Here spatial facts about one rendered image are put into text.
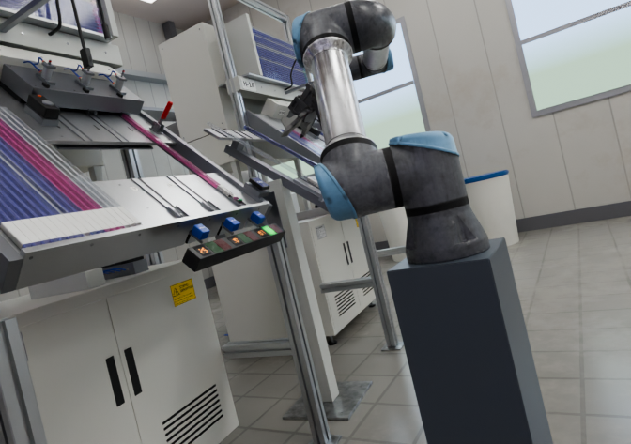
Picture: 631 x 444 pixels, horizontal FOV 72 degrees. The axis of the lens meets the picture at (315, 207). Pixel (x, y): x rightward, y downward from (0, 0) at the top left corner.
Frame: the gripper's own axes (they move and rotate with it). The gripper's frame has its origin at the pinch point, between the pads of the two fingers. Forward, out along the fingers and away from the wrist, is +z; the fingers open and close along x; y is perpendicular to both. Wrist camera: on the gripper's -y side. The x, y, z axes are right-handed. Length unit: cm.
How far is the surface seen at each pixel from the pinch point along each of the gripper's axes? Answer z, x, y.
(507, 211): -4, -232, -86
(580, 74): -119, -280, -52
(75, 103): 14, 64, 30
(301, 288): 32, 14, -42
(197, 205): 9, 62, -17
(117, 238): 7, 90, -23
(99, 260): 11, 92, -24
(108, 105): 14, 53, 30
